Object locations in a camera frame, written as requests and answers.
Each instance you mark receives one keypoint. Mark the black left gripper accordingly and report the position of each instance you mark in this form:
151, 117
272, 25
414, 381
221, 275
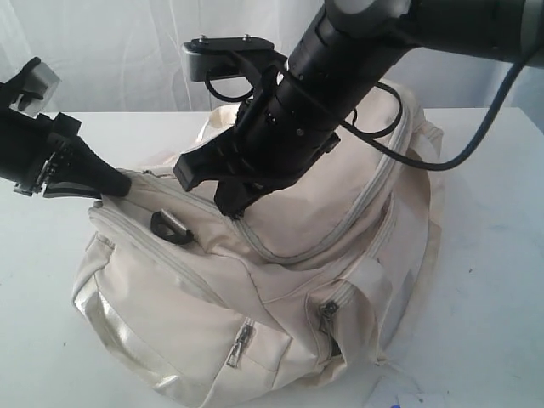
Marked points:
30, 144

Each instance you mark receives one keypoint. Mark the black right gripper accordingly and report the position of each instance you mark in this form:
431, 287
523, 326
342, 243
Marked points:
269, 148

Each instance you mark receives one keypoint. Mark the cream white duffel bag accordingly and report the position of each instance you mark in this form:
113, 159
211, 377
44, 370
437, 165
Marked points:
214, 312

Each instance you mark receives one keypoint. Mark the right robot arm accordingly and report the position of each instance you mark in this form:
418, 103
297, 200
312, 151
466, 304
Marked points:
350, 45

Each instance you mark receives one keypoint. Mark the paper label with blue print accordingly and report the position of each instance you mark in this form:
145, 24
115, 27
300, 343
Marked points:
389, 394

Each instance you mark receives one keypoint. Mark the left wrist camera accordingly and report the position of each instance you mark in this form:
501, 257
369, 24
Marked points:
30, 90

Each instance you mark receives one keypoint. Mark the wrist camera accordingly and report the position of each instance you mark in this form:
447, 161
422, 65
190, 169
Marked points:
229, 57
30, 90

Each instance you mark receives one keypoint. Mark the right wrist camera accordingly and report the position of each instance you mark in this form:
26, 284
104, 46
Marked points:
229, 57

